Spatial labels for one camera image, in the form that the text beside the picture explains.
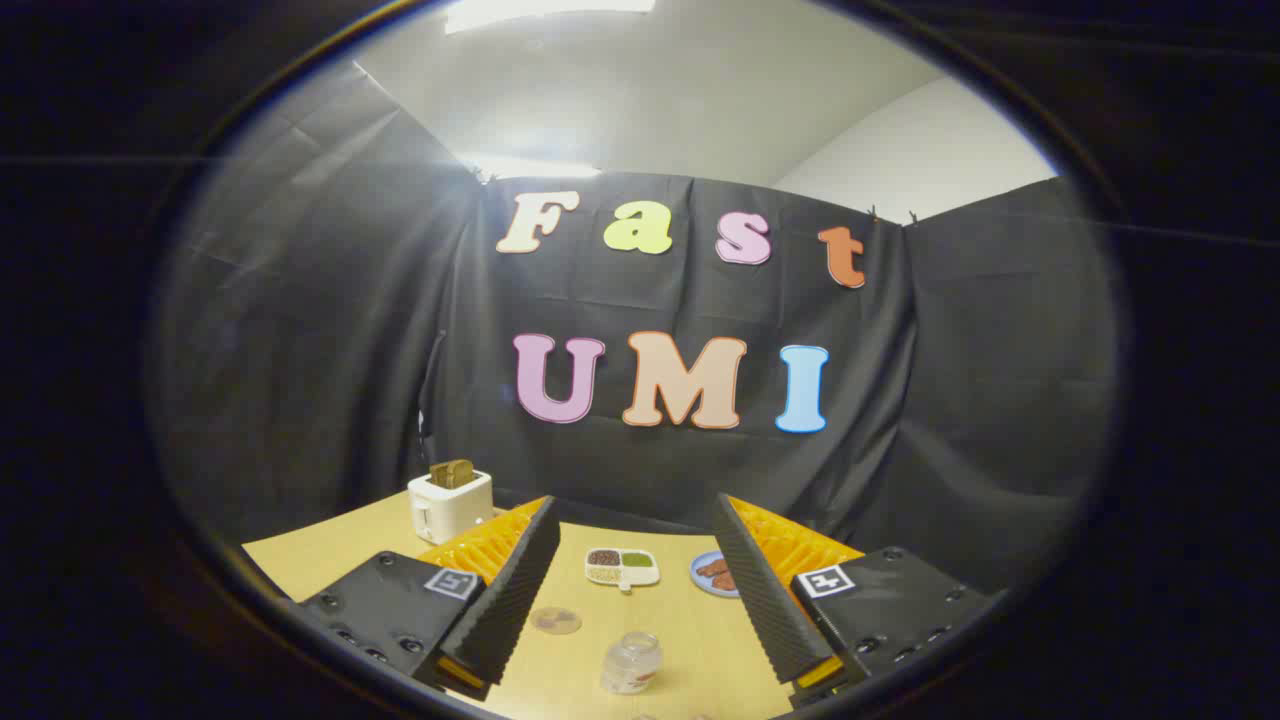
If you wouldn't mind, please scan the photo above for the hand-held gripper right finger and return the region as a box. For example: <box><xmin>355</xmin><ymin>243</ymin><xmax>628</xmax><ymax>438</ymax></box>
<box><xmin>712</xmin><ymin>492</ymin><xmax>1006</xmax><ymax>711</ymax></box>

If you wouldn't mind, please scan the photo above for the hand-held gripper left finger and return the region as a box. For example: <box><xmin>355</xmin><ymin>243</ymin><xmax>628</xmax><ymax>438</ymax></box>
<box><xmin>290</xmin><ymin>495</ymin><xmax>561</xmax><ymax>701</ymax></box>

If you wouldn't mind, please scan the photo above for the clear plastic juice bottle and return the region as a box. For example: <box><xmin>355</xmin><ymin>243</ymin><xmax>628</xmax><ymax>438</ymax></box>
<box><xmin>600</xmin><ymin>632</ymin><xmax>664</xmax><ymax>696</ymax></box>

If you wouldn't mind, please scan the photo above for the pale blue plate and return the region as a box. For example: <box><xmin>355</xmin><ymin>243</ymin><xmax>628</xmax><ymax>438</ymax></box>
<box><xmin>690</xmin><ymin>550</ymin><xmax>743</xmax><ymax>599</ymax></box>

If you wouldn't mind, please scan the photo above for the cream white toaster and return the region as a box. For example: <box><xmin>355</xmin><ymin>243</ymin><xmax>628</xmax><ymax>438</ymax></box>
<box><xmin>408</xmin><ymin>470</ymin><xmax>495</xmax><ymax>545</ymax></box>

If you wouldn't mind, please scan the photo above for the wooden table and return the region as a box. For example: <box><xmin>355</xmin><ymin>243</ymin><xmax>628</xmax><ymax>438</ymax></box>
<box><xmin>242</xmin><ymin>490</ymin><xmax>871</xmax><ymax>720</ymax></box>

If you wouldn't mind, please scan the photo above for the white divided bean tray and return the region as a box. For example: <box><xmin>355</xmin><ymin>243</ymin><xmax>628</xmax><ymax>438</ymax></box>
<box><xmin>585</xmin><ymin>548</ymin><xmax>661</xmax><ymax>593</ymax></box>

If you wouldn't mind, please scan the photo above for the black backdrop cloth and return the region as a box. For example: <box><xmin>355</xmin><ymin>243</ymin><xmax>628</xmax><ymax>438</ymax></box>
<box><xmin>150</xmin><ymin>60</ymin><xmax>1121</xmax><ymax>591</ymax></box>

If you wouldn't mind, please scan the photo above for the ceiling light panel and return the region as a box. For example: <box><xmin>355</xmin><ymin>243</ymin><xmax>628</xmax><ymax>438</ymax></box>
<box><xmin>445</xmin><ymin>0</ymin><xmax>656</xmax><ymax>36</ymax></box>

